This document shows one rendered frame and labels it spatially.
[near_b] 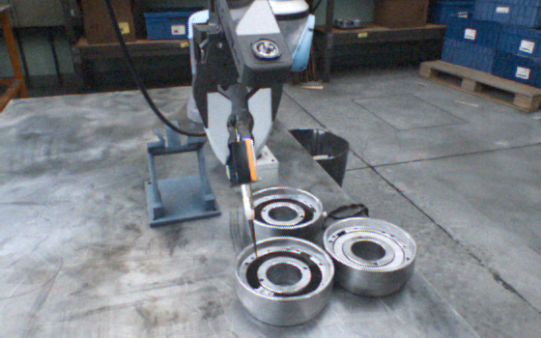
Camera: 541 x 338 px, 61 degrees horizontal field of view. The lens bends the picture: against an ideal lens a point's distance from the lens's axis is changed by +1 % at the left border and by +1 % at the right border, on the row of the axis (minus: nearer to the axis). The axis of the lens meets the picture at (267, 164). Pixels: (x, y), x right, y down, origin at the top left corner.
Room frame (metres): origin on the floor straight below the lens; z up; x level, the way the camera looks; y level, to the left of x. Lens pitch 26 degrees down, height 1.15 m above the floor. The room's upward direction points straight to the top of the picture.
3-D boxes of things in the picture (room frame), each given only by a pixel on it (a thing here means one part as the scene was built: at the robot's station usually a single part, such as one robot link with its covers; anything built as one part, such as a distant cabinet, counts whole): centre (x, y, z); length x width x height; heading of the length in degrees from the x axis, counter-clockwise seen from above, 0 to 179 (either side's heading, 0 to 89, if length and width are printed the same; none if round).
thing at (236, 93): (1.00, 0.11, 0.85); 0.15 x 0.15 x 0.10
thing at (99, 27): (3.87, 1.30, 0.64); 0.49 x 0.40 x 0.37; 112
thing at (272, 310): (0.39, -0.02, 0.82); 0.10 x 0.10 x 0.04
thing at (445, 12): (4.85, -1.89, 0.56); 0.52 x 0.38 x 0.22; 104
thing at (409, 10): (4.66, -1.29, 0.67); 0.52 x 0.43 x 0.43; 107
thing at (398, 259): (0.43, -0.12, 0.82); 0.08 x 0.08 x 0.02
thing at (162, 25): (4.05, 0.79, 0.56); 0.52 x 0.38 x 0.22; 104
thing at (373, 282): (0.43, -0.12, 0.82); 0.10 x 0.10 x 0.04
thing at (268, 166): (0.66, 0.03, 0.82); 0.08 x 0.07 x 0.05; 17
